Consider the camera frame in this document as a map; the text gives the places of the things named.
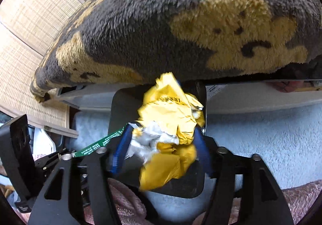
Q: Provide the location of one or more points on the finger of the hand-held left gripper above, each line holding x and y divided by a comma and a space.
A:
47, 161

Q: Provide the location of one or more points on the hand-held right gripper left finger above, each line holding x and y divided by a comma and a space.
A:
119, 152

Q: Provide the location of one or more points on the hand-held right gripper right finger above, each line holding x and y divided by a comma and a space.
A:
205, 157

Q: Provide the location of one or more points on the green carton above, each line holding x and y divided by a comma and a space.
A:
100, 143

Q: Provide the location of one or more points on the black trash bin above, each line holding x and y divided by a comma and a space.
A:
125, 104

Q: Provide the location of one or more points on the gold snack packet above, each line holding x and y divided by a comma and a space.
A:
173, 114

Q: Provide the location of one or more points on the light blue fluffy rug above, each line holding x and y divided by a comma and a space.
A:
251, 144

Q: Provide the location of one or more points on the pink fluffy blanket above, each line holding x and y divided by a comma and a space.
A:
125, 202

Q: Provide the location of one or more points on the low table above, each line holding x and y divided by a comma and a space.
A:
251, 104

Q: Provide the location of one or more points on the woven sliding door panel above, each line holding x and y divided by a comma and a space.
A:
30, 84
32, 6

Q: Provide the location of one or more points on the brown bear print blanket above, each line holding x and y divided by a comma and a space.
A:
151, 26

